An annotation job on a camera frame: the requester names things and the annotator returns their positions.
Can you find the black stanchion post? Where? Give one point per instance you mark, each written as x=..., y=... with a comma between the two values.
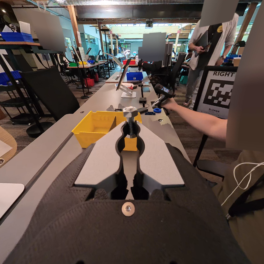
x=85, y=97
x=89, y=93

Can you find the black adapter box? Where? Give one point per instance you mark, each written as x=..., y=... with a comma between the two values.
x=142, y=100

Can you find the black chair armrest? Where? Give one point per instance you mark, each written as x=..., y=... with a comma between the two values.
x=212, y=168

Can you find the red floor bin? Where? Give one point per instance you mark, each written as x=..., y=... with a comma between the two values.
x=89, y=82
x=96, y=78

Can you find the teal storage bin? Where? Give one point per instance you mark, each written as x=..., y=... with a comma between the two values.
x=183, y=80

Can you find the yellow plastic bin with divider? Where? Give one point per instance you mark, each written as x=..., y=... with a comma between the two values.
x=90, y=127

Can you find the framed marker sign on stand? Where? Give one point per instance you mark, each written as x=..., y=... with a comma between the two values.
x=218, y=90

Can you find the red storage bin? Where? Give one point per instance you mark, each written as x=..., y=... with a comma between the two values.
x=129, y=62

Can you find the blue labelled storage bin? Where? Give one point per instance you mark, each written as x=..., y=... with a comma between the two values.
x=134, y=76

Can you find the steel hex bolt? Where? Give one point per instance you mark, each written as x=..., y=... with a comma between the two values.
x=130, y=125

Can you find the blue flat part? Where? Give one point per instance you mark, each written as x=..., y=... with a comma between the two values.
x=149, y=113

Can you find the person's right hand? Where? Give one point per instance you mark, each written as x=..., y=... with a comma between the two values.
x=170, y=104

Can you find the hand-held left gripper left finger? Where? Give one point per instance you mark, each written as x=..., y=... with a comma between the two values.
x=101, y=163

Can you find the dark laptop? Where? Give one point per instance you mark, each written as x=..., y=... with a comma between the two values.
x=203, y=41

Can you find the black flat tablet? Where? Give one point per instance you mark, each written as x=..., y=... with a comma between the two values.
x=146, y=89

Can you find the black round-base stand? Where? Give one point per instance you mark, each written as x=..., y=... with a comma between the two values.
x=40, y=129

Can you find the steel hex nut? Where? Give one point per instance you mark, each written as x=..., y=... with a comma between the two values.
x=130, y=113

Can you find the instruction board on white stand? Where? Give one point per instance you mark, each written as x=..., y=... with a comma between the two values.
x=10, y=198

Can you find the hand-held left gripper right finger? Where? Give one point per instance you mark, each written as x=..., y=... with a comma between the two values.
x=160, y=163

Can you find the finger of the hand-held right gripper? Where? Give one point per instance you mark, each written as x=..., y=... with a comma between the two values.
x=157, y=103

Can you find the black power bank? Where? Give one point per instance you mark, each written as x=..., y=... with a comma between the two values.
x=142, y=110

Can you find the person's right forearm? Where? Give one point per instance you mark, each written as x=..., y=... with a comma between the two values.
x=202, y=121

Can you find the black tablet on white stand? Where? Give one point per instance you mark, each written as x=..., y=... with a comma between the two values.
x=123, y=75

